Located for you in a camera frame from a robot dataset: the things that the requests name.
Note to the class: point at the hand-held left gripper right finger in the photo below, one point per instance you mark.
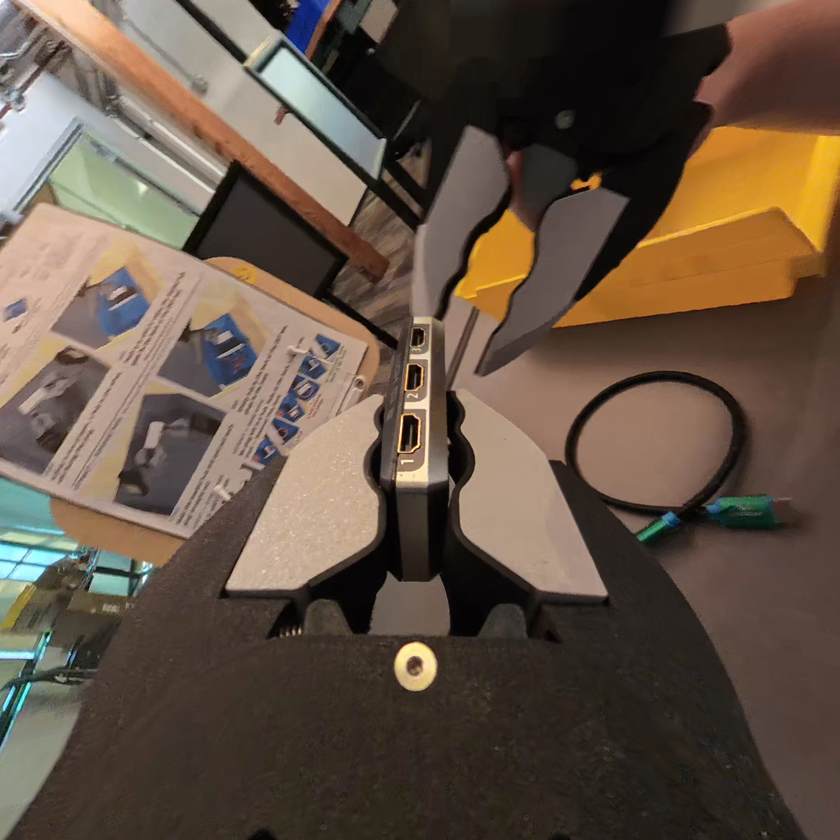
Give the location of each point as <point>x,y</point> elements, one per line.
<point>525,518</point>

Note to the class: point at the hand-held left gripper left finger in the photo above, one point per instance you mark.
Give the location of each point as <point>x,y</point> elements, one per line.
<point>308,512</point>

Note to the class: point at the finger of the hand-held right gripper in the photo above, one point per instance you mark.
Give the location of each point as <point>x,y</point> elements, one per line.
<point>459,197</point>
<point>571,249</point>

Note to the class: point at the grey multi-port hub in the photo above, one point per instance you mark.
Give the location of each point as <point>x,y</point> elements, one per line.
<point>423,525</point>

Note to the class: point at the yellow plastic bin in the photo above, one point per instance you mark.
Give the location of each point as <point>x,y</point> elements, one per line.
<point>722,249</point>

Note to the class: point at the person's right forearm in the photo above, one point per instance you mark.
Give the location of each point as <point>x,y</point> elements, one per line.
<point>781,72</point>

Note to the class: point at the grey framed screen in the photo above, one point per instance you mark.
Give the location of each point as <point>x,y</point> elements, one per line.
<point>315,105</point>

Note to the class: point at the black monitor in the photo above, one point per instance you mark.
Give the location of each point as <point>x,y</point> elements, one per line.
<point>262,229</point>

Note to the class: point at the blue bin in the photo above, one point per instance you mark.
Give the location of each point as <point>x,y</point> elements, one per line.
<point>312,23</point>

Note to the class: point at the printed instruction sheet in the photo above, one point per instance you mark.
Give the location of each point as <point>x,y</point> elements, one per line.
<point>131,367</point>

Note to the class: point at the wooden beam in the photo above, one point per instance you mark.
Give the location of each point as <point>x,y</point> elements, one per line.
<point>197,124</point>

